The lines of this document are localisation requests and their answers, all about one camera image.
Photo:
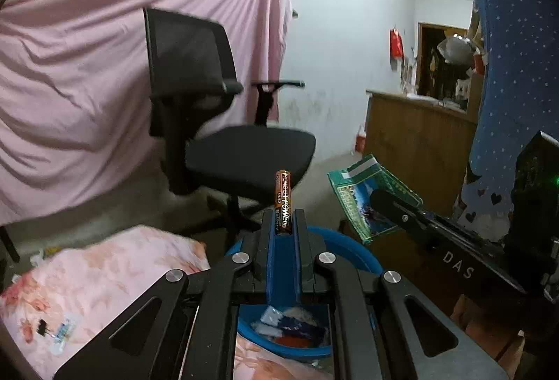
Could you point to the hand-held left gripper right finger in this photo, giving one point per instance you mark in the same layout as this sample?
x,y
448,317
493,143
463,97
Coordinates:
x,y
299,264

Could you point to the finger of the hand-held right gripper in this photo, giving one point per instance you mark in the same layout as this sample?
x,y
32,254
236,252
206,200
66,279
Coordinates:
x,y
399,214

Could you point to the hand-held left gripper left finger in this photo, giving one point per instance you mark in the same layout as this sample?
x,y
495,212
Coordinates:
x,y
273,264

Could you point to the green snack packet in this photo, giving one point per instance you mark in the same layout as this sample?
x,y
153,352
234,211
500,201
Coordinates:
x,y
362,196

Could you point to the blue plastic basin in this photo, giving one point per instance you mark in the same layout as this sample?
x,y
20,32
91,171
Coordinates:
x,y
349,251

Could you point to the white plastic packet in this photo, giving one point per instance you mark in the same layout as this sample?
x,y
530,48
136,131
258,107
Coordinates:
x,y
267,319

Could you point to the orange black battery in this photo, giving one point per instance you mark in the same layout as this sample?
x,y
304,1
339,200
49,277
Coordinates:
x,y
283,201

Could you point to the person's right hand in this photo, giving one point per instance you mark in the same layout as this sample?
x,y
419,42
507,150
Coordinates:
x,y
480,323

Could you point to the wooden cabinet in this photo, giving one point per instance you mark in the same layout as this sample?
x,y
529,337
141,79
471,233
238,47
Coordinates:
x,y
415,135

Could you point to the red box on floor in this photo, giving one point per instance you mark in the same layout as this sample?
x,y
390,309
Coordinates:
x,y
360,140

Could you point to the dark wooden doorway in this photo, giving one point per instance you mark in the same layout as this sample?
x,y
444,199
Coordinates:
x,y
445,78

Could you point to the blue starry cloth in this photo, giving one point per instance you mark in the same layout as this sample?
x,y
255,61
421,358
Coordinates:
x,y
511,57

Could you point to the pink floral blanket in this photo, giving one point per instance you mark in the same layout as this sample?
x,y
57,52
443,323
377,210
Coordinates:
x,y
109,275

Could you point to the red hanging decoration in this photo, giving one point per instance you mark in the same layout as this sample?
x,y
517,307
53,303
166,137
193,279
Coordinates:
x,y
396,44

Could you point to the silver hanging bag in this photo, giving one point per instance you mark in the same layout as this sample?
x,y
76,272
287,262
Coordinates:
x,y
455,48

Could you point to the small clear packet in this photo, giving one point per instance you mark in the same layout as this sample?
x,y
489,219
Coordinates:
x,y
62,334

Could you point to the black office chair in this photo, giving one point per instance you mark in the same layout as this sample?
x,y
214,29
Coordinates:
x,y
192,57

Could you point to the black binder clip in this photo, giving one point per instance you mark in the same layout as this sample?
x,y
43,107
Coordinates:
x,y
44,327

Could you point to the pink hanging sheet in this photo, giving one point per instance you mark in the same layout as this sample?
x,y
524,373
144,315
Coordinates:
x,y
74,78

